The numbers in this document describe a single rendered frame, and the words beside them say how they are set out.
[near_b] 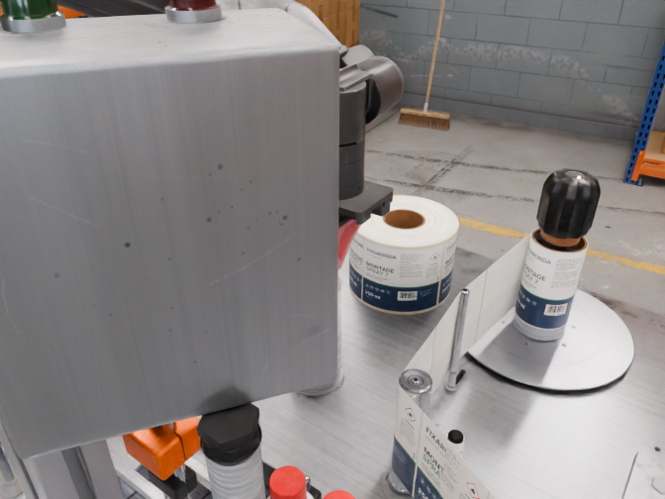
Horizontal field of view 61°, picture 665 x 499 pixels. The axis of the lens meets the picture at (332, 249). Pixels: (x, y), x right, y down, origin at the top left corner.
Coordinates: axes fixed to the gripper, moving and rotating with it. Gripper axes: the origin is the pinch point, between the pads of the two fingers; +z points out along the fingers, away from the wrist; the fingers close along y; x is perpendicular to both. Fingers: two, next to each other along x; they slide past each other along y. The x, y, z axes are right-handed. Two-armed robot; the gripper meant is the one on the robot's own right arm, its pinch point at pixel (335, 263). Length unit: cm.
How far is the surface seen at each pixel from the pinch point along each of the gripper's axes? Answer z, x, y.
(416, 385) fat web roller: 12.2, 0.0, -10.8
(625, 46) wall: 54, -416, 39
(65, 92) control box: -27.8, 31.3, -10.0
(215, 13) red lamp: -29.2, 22.3, -8.7
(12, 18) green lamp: -29.5, 29.3, -3.8
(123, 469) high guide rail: 22.3, 21.8, 15.0
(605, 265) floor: 120, -225, -6
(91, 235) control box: -22.0, 31.6, -9.7
